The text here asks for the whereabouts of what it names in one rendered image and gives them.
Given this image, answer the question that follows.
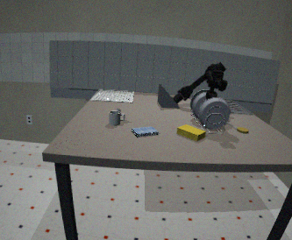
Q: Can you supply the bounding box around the yellow sponge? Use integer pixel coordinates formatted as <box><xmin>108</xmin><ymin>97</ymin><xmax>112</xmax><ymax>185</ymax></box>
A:
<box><xmin>177</xmin><ymin>124</ymin><xmax>206</xmax><ymax>141</ymax></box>

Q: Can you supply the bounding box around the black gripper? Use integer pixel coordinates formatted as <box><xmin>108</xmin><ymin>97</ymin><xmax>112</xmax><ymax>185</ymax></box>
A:
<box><xmin>206</xmin><ymin>69</ymin><xmax>224</xmax><ymax>99</ymax></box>

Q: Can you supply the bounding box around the grey tiled backsplash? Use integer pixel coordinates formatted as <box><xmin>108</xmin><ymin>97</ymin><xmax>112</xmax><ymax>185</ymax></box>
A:
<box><xmin>49</xmin><ymin>40</ymin><xmax>281</xmax><ymax>113</ymax></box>

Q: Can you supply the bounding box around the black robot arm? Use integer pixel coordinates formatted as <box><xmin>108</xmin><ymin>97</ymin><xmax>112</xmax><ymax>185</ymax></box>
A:
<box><xmin>172</xmin><ymin>62</ymin><xmax>228</xmax><ymax>103</ymax></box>

